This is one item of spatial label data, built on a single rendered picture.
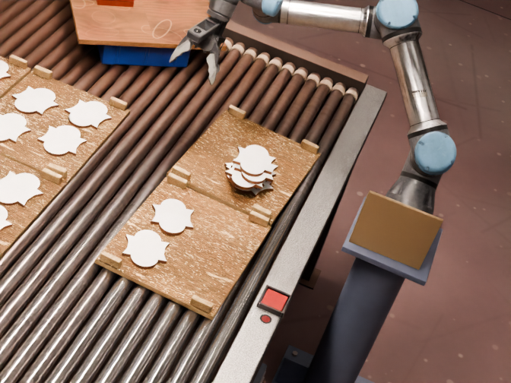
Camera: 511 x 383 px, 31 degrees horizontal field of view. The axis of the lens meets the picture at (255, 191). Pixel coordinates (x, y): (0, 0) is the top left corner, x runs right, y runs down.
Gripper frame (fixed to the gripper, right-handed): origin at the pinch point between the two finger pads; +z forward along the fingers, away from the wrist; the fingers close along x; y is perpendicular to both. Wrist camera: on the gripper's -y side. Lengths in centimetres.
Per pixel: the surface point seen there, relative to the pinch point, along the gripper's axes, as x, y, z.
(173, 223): -23.0, -24.7, 35.0
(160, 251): -26, -35, 40
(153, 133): 5.0, 6.2, 22.9
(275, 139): -26.2, 26.7, 10.2
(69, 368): -30, -73, 63
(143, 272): -26, -42, 45
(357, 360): -82, 41, 67
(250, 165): -29.7, -1.5, 15.1
